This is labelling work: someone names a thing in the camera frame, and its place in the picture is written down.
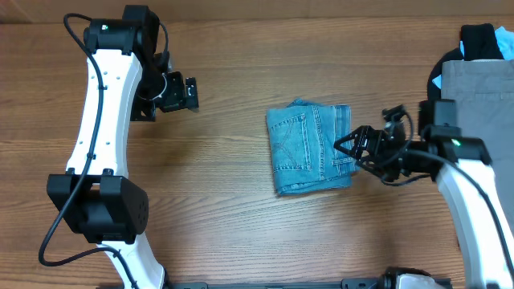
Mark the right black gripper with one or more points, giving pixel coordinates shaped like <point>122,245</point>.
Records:
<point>375,140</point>

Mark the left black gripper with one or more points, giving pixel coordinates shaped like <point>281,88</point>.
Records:
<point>177,99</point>

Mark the light blue denim jeans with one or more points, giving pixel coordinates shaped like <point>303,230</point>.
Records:
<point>302,137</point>

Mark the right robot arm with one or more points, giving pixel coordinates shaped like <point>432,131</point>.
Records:
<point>462,169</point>

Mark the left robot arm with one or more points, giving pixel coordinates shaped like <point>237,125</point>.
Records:
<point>128,80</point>

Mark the grey folded trousers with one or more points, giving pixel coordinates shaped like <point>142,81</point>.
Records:
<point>483,92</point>

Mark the black garment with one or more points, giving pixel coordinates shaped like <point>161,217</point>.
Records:
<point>477,42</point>

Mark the light blue garment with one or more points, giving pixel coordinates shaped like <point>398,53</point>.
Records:
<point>505,41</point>

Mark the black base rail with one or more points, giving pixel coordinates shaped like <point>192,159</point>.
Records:
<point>353,283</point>

